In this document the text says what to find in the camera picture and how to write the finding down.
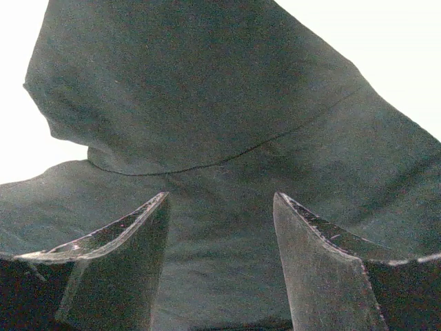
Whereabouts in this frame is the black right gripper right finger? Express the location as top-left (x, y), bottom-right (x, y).
top-left (273, 192), bottom-right (440, 330)

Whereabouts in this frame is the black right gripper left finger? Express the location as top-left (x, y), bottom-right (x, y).
top-left (1, 192), bottom-right (170, 330)

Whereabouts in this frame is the black t-shirt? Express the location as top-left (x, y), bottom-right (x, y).
top-left (1, 1), bottom-right (440, 330)

